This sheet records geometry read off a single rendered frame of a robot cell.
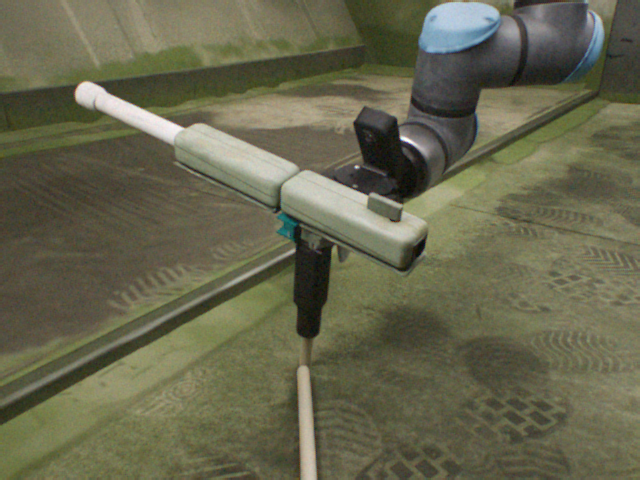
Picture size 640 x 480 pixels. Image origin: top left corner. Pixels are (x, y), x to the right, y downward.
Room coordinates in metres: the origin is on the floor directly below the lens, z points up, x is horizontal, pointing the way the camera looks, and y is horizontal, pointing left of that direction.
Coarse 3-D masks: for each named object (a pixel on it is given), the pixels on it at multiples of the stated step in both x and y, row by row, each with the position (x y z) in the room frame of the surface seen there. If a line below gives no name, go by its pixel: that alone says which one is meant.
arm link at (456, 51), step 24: (432, 24) 0.78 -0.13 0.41; (456, 24) 0.76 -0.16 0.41; (480, 24) 0.76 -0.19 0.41; (504, 24) 0.80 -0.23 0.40; (432, 48) 0.78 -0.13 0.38; (456, 48) 0.76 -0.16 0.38; (480, 48) 0.77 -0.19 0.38; (504, 48) 0.78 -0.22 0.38; (432, 72) 0.78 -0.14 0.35; (456, 72) 0.77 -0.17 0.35; (480, 72) 0.78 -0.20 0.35; (504, 72) 0.78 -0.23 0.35; (432, 96) 0.78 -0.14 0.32; (456, 96) 0.78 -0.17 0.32
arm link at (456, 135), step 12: (408, 120) 0.80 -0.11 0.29; (420, 120) 0.79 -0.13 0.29; (432, 120) 0.79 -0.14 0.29; (444, 120) 0.78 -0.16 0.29; (456, 120) 0.79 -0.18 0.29; (468, 120) 0.80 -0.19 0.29; (432, 132) 0.77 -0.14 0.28; (444, 132) 0.78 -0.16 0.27; (456, 132) 0.79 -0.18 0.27; (468, 132) 0.81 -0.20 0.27; (444, 144) 0.77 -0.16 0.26; (456, 144) 0.79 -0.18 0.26; (468, 144) 0.83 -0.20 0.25; (456, 156) 0.80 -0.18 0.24; (444, 168) 0.77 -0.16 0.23
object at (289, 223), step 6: (282, 216) 0.59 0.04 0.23; (288, 216) 0.59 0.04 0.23; (288, 222) 0.58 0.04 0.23; (294, 222) 0.58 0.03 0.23; (300, 222) 0.58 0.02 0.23; (282, 228) 0.60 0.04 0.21; (288, 228) 0.58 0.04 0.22; (294, 228) 0.58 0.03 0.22; (300, 228) 0.58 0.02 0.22; (282, 234) 0.59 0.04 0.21; (294, 234) 0.58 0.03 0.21; (300, 234) 0.59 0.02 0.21; (294, 240) 0.58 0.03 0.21
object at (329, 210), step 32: (96, 96) 0.76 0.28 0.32; (160, 128) 0.69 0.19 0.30; (192, 128) 0.67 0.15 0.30; (192, 160) 0.65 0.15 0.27; (224, 160) 0.62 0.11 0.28; (256, 160) 0.61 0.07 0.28; (256, 192) 0.60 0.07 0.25; (288, 192) 0.57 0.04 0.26; (320, 192) 0.56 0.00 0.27; (352, 192) 0.57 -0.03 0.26; (320, 224) 0.55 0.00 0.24; (352, 224) 0.53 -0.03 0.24; (384, 224) 0.52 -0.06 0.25; (416, 224) 0.52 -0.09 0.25; (320, 256) 0.58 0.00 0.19; (384, 256) 0.51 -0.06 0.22; (320, 288) 0.59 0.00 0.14; (320, 320) 0.62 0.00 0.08
